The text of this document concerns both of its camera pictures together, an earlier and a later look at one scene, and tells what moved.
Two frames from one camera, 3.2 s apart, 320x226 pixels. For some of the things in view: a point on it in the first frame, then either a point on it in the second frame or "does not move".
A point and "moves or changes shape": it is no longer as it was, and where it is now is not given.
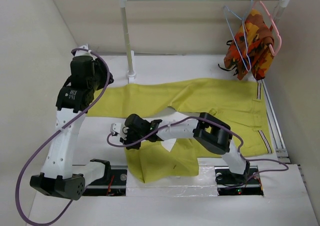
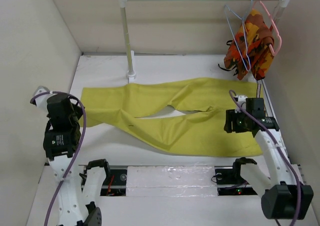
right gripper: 128,140 -> 231,115
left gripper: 99,66 -> 79,108
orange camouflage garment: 252,50 does not move
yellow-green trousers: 238,104 moves or changes shape
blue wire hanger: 242,18 does not move
